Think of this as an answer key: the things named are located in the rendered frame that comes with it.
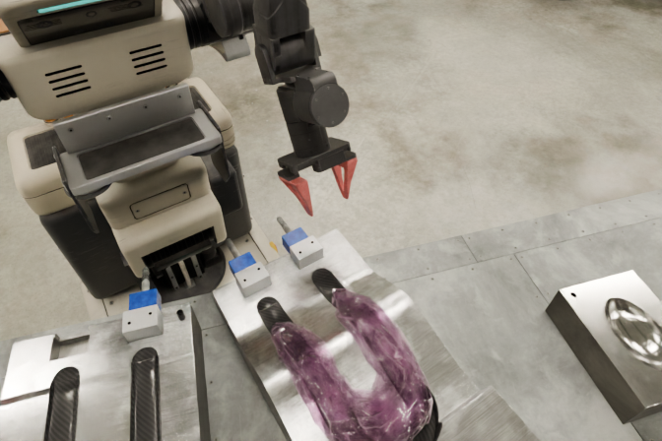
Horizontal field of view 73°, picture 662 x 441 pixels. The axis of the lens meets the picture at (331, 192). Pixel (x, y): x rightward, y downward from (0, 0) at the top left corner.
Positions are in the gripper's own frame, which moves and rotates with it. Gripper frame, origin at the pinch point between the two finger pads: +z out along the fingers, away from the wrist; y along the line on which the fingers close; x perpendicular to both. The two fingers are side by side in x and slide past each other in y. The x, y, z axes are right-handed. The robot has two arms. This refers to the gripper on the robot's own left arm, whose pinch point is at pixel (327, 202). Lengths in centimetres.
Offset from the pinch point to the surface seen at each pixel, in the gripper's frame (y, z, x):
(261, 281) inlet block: -13.6, 10.5, 4.8
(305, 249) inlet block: -4.0, 9.6, 5.9
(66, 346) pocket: -44.1, 8.7, 11.5
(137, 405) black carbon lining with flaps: -37.2, 13.8, -3.5
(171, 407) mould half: -33.2, 14.9, -6.2
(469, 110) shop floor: 158, 50, 129
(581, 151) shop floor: 181, 75, 77
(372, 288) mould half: 1.4, 15.6, -5.5
